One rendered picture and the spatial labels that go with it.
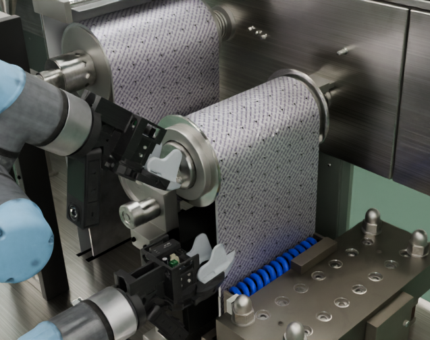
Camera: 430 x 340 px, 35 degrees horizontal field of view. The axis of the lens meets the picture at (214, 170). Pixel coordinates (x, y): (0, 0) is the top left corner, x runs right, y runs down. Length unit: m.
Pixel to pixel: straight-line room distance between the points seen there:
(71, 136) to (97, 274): 0.61
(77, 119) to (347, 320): 0.52
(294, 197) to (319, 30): 0.29
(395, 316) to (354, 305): 0.07
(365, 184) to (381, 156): 2.24
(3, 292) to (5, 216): 0.74
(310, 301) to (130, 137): 0.41
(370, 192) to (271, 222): 2.26
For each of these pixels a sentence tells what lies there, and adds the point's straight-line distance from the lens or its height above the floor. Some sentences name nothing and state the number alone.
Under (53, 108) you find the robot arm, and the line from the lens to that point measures 0.80.
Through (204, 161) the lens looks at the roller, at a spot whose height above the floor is 1.27.
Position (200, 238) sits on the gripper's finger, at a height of 1.14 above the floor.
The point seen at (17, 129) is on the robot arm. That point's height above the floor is 1.42.
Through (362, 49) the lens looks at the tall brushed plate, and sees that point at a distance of 1.15.
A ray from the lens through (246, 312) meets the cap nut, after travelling 1.04.
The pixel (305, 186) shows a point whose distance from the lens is 1.17.
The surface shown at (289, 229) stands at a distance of 1.18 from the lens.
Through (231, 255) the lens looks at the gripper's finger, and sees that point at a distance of 1.08.
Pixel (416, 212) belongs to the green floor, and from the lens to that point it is 3.26.
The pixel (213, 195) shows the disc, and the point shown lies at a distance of 1.00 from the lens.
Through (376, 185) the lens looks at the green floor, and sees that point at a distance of 3.43.
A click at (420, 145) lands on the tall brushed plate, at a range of 1.14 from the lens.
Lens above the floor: 1.74
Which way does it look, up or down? 30 degrees down
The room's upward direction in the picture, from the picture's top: 2 degrees counter-clockwise
